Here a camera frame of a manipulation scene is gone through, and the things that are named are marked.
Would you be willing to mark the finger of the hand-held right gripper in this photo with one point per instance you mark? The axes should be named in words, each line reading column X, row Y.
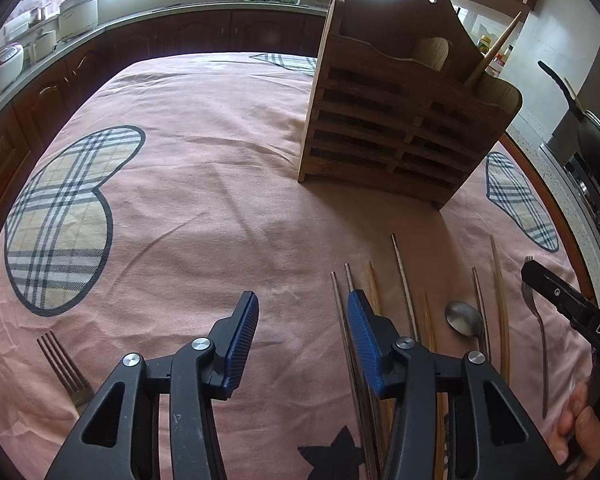
column 555, row 290

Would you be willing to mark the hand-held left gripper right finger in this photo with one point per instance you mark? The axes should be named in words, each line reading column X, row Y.
column 365, row 340

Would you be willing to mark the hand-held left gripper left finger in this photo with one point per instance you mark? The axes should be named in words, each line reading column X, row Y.
column 242, row 340

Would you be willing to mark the metal chopstick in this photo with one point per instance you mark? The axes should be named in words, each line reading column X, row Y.
column 405, row 290
column 342, row 320
column 349, row 277

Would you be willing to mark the metal spoon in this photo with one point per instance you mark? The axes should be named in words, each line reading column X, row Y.
column 462, row 317

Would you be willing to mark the wooden utensil holder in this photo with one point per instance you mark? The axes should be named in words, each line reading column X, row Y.
column 380, row 110

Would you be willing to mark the person's right hand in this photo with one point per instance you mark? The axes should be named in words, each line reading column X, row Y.
column 575, row 425

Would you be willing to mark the metal fork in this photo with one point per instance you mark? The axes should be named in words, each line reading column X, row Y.
column 541, row 350
column 65, row 365

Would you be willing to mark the dark wooden chopstick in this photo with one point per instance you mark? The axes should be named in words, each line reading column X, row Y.
column 479, row 300

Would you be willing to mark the gas stove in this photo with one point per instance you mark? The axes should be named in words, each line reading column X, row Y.
column 592, row 200

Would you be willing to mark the pink printed tablecloth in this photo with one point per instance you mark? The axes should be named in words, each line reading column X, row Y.
column 205, row 185

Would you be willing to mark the condiment bottle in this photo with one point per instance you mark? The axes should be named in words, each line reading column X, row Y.
column 501, row 62

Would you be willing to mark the yellow lid jar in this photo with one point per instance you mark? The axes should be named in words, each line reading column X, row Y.
column 484, row 44

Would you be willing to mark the grey speckled countertop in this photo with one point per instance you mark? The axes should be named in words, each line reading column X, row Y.
column 130, row 17

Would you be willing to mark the small white electric pot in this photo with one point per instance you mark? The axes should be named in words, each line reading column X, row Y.
column 42, row 45

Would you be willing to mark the tall white rice cooker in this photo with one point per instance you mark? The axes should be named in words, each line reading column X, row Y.
column 77, row 15

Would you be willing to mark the white and red rice cooker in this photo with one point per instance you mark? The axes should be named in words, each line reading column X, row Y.
column 0, row 67

